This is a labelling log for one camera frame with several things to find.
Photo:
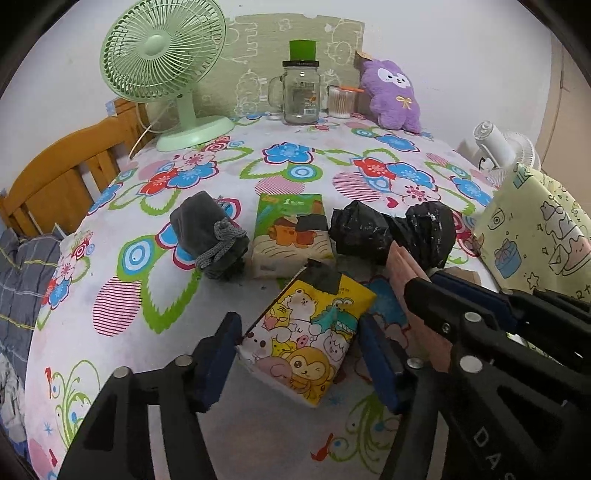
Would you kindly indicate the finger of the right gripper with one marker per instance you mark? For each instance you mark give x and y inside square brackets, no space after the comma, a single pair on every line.
[508,306]
[447,313]

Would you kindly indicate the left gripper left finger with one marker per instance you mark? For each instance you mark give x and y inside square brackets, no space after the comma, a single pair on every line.
[211,362]

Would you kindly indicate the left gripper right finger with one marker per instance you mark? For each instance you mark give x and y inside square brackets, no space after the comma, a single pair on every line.
[386,362]

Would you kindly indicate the beige and grey sock roll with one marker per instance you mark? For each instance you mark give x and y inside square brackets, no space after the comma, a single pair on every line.
[404,272]

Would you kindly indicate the yellow cartoon tissue pack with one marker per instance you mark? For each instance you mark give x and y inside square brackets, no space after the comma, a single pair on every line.
[299,342]

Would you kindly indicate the yellow cartoon fabric bin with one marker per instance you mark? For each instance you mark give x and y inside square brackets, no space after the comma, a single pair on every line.
[534,235]

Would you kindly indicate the black plastic bag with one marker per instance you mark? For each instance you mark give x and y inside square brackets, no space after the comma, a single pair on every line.
[427,231]

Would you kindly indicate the dark grey rolled socks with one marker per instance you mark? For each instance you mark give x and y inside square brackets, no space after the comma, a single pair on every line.
[209,236]

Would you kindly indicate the green cartoon tissue pack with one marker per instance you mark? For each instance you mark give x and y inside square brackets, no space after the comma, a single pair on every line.
[290,230]

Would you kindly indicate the white floor fan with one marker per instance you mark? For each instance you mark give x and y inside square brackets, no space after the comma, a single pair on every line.
[493,149]

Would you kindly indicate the floral tablecloth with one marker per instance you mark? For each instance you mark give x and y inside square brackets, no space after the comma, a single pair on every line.
[125,294]

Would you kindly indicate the beige door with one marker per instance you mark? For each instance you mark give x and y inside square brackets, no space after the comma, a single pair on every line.
[564,140]

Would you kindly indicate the blue plaid bedding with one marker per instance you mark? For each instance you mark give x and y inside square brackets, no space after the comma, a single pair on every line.
[27,266]

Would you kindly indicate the purple plush bunny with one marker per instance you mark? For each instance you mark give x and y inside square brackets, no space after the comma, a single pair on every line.
[393,103]

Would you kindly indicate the wooden chair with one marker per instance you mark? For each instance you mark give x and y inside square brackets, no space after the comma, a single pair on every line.
[50,190]

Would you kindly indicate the cotton swab container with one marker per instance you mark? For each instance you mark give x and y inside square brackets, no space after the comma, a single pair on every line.
[341,101]

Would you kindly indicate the glass mason jar mug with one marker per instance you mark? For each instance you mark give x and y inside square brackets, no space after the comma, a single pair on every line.
[296,92]

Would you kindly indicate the green cup on jar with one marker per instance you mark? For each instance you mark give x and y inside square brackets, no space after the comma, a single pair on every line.
[303,50]

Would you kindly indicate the green desk fan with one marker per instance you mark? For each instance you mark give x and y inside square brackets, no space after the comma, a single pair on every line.
[159,51]

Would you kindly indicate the green patterned mat board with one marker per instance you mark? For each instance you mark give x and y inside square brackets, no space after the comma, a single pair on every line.
[256,46]

